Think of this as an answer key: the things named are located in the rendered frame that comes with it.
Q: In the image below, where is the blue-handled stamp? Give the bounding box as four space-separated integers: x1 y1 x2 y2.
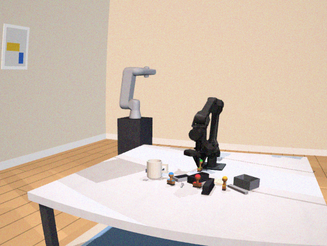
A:
167 172 175 186

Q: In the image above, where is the white mug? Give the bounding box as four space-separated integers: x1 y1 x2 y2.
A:
147 159 168 178

